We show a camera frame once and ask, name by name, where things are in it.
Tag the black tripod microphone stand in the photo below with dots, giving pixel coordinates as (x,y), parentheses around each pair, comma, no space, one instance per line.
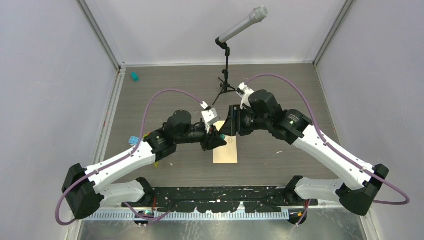
(224,86)

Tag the colourful toy brick structure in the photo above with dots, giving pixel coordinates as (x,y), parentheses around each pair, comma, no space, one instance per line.
(134,140)

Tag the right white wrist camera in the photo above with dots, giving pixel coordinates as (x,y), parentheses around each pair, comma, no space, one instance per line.
(244,92)

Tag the white slotted cable duct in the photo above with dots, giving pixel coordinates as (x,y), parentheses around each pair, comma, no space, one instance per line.
(238,215)

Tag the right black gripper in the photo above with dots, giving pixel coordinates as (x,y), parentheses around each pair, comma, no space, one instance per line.
(231,127)

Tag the silver microphone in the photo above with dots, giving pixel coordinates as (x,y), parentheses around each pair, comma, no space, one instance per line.
(256,16)

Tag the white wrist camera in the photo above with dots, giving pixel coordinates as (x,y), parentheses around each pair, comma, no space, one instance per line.
(209,117)
(244,92)

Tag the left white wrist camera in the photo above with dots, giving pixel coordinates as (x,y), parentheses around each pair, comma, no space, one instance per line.
(209,117)

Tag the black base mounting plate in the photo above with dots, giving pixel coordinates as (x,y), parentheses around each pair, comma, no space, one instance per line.
(254,199)

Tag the teal small block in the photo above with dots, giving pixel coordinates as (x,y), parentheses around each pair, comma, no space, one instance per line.
(134,76)

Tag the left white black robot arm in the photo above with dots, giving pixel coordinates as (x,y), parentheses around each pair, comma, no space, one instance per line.
(86,189)

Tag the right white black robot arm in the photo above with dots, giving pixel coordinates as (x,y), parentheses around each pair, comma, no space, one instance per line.
(353,188)

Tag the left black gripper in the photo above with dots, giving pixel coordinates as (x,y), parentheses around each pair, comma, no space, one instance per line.
(213,140)

